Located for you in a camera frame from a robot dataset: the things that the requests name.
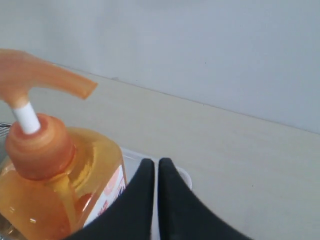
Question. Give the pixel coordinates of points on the orange pump soap bottle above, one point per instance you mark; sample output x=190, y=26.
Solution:
x=54, y=180

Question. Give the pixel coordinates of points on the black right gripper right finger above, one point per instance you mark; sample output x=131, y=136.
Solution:
x=181, y=215

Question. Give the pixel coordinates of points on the steel mesh strainer basket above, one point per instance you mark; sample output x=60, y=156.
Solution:
x=4, y=130

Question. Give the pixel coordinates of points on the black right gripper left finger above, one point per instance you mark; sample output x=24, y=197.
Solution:
x=130, y=216

